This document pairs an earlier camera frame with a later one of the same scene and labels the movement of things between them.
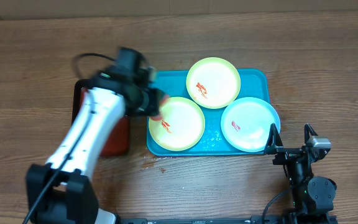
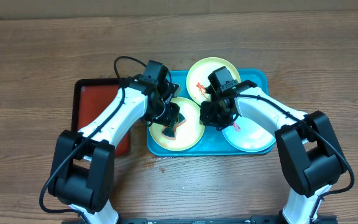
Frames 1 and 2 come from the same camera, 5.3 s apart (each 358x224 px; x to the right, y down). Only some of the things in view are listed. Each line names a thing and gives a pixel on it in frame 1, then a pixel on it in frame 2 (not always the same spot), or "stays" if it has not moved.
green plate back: x=213 y=83 stays
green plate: x=181 y=127 stays
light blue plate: x=247 y=122 stays
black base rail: x=258 y=219 stays
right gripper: x=288 y=155 -> x=211 y=119
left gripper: x=151 y=106 -> x=169 y=119
